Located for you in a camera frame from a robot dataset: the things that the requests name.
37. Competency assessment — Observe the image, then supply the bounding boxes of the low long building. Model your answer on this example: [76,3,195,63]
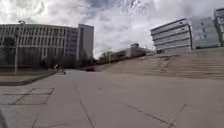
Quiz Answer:
[98,42,156,64]

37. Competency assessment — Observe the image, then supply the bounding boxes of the dark vehicle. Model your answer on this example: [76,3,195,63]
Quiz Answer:
[84,66,96,73]

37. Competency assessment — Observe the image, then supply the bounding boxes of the grey concrete slab pavement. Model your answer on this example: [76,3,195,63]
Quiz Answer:
[0,68,224,128]

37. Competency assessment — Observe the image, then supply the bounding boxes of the wide stone stairs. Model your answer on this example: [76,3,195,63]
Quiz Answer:
[94,46,224,81]

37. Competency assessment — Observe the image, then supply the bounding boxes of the large pale many-windowed building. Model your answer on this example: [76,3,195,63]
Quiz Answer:
[0,23,95,69]

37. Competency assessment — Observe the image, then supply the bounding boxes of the grey tiered building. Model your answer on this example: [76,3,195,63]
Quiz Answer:
[149,7,224,54]

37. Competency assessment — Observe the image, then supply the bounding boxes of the grass patch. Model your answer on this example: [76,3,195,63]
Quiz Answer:
[0,68,56,84]

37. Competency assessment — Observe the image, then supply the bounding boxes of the tall lamp post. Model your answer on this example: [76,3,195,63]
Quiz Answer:
[13,20,26,76]

